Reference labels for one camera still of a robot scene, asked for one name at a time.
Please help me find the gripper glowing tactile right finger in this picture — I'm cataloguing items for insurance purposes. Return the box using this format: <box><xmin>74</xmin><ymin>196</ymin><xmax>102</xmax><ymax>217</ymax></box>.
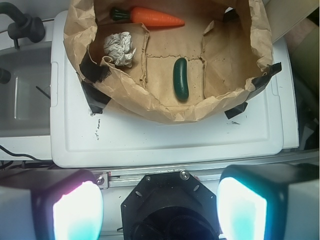
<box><xmin>217</xmin><ymin>163</ymin><xmax>320</xmax><ymax>240</ymax></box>

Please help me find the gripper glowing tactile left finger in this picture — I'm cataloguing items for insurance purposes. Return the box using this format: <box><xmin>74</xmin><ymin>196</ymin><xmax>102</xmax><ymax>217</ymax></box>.
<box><xmin>0</xmin><ymin>169</ymin><xmax>104</xmax><ymax>240</ymax></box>

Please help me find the dark green plastic pickle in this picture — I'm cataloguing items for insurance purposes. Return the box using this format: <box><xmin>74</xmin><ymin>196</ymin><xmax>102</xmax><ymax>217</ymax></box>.
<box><xmin>173</xmin><ymin>57</ymin><xmax>189</xmax><ymax>102</ymax></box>

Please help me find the white plastic bin lid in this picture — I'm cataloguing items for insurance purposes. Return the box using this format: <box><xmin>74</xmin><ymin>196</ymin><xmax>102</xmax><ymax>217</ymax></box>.
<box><xmin>50</xmin><ymin>11</ymin><xmax>284</xmax><ymax>168</ymax></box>

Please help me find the grey sink basin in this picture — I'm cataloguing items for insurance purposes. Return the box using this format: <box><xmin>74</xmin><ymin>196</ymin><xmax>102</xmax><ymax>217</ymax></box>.
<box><xmin>0</xmin><ymin>42</ymin><xmax>52</xmax><ymax>138</ymax></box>

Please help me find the crumpled white paper ball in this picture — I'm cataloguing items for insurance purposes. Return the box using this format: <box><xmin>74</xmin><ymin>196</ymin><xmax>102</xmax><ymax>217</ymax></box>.
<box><xmin>103</xmin><ymin>31</ymin><xmax>137</xmax><ymax>68</ymax></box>

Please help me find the black faucet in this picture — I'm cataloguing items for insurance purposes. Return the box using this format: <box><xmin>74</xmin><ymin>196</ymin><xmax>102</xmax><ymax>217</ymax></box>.
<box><xmin>0</xmin><ymin>2</ymin><xmax>46</xmax><ymax>50</ymax></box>

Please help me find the orange plastic carrot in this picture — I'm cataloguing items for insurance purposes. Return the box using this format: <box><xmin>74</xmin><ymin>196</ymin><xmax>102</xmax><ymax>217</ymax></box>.
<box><xmin>110</xmin><ymin>7</ymin><xmax>185</xmax><ymax>27</ymax></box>

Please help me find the black cable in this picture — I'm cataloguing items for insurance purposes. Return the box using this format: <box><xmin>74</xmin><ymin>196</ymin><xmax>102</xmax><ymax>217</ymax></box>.
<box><xmin>0</xmin><ymin>144</ymin><xmax>55</xmax><ymax>171</ymax></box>

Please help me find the aluminium rail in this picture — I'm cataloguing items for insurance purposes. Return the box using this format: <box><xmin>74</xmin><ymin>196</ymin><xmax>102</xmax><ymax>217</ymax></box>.
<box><xmin>91</xmin><ymin>151</ymin><xmax>317</xmax><ymax>189</ymax></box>

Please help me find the black octagonal mount plate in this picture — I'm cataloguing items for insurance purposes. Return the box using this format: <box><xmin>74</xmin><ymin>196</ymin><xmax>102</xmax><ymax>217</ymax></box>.
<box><xmin>120</xmin><ymin>172</ymin><xmax>220</xmax><ymax>240</ymax></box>

